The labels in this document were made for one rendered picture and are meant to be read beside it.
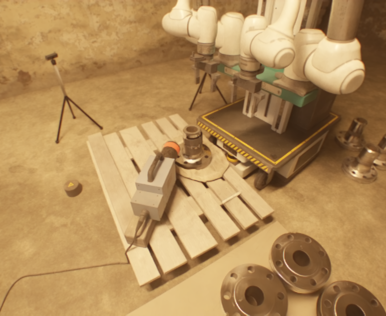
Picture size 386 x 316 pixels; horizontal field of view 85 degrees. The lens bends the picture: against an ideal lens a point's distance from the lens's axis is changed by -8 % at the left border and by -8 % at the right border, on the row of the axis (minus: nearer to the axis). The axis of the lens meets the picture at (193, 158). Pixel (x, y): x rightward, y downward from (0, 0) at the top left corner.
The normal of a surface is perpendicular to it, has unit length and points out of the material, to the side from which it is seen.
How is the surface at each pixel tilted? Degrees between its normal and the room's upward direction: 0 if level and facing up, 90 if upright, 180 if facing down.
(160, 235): 0
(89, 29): 90
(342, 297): 0
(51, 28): 90
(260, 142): 0
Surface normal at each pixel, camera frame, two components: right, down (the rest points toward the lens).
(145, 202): 0.00, -0.75
